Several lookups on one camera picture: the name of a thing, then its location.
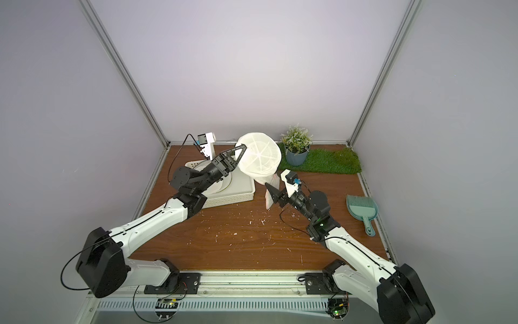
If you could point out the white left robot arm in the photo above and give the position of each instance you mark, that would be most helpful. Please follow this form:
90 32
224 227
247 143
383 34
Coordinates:
105 264

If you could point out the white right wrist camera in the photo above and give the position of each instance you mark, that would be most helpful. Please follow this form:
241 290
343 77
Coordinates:
292 182

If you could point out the artificial plant in teal pot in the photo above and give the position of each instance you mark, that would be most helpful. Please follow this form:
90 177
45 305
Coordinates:
297 142

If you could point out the white perforated plastic basket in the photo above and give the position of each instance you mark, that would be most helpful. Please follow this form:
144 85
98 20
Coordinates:
241 189

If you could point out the green artificial grass mat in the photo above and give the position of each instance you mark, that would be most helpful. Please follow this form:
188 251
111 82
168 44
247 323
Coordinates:
325 161

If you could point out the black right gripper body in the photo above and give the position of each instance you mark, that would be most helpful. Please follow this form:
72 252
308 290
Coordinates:
284 198

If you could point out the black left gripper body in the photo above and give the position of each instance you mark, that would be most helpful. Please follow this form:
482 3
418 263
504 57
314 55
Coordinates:
218 174

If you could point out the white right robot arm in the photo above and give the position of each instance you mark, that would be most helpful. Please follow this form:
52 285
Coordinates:
395 292

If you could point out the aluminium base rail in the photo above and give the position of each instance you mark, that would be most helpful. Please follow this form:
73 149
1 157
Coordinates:
314 294

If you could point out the teal plastic dustpan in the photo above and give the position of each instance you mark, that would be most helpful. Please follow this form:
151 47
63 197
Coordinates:
363 209

